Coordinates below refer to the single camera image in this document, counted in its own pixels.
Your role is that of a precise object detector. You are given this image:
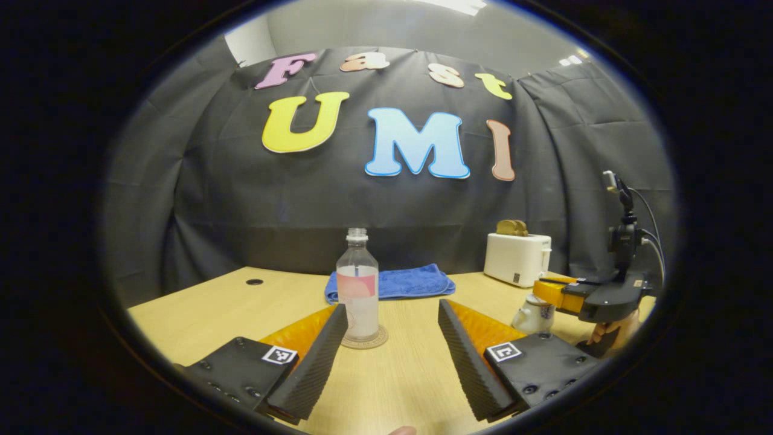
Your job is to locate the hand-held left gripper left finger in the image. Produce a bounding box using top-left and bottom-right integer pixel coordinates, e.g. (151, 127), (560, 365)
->
(175, 303), (349, 425)

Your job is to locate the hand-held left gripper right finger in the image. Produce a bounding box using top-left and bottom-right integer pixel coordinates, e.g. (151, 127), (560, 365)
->
(437, 298), (605, 424)

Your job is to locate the round woven coaster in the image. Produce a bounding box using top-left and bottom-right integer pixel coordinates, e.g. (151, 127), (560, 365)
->
(340, 325), (389, 350)

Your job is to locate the clear plastic water bottle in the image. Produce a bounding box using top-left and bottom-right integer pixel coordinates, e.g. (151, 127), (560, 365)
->
(336, 227), (380, 343)

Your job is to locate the white toaster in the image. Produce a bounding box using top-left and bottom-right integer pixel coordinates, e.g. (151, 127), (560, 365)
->
(483, 233), (553, 288)

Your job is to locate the blue folded towel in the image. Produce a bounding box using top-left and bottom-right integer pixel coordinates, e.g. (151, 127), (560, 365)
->
(324, 263), (457, 305)

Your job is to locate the black backdrop cloth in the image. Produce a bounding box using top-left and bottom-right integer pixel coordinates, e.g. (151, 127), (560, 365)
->
(101, 36), (677, 303)

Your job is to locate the black cable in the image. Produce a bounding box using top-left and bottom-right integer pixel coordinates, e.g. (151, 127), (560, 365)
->
(628, 187), (667, 288)

